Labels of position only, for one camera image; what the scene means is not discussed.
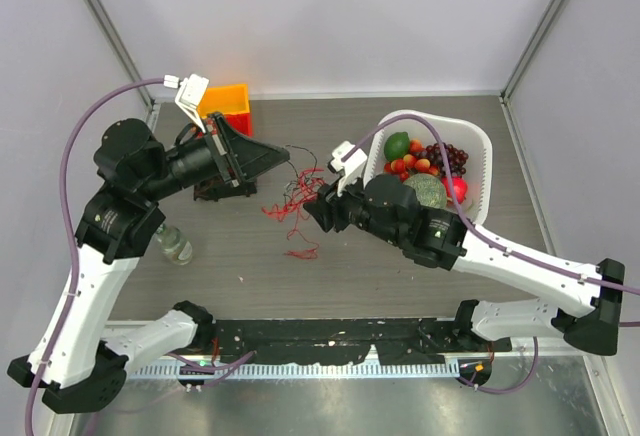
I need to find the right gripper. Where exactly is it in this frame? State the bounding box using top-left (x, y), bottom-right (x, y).
top-left (304, 168), bottom-right (404, 247)

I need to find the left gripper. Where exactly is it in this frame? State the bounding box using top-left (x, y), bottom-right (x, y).
top-left (139, 110), bottom-right (290, 203)

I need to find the red cable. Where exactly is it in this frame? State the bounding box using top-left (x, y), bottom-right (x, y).
top-left (262, 168), bottom-right (326, 261)

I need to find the thin black cable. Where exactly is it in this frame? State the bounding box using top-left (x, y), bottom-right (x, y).
top-left (282, 144), bottom-right (324, 192)

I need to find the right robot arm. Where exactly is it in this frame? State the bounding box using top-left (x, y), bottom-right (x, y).
top-left (303, 174), bottom-right (625, 356)

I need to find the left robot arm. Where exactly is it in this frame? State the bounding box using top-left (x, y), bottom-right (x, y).
top-left (7, 113), bottom-right (290, 414)

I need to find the red plastic bin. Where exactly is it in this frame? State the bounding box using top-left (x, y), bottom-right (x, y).
top-left (225, 112), bottom-right (253, 137)

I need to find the black plastic bin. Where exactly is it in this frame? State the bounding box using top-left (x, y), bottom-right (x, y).
top-left (193, 179), bottom-right (257, 202)

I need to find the yellow plastic bin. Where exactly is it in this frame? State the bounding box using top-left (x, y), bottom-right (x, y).
top-left (198, 83), bottom-right (250, 117)

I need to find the green lime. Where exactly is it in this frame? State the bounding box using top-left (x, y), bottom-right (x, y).
top-left (383, 131), bottom-right (410, 162)

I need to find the green netted melon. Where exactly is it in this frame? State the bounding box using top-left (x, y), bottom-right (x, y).
top-left (404, 173), bottom-right (447, 209)

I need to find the clear glass bottle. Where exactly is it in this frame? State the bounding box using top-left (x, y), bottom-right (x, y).
top-left (154, 223), bottom-right (193, 265)

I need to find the red apple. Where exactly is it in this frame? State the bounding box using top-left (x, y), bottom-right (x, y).
top-left (442, 177), bottom-right (468, 204)

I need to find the dark red grape bunch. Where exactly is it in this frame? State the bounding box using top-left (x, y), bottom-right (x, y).
top-left (417, 143), bottom-right (469, 177)

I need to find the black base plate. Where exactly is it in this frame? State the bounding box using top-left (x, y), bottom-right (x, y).
top-left (212, 318), bottom-right (512, 366)

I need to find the white slotted cable duct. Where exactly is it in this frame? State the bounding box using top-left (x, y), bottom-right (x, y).
top-left (131, 359), bottom-right (460, 381)

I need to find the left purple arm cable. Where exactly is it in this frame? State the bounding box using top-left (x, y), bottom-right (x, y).
top-left (23, 75), bottom-right (259, 436)

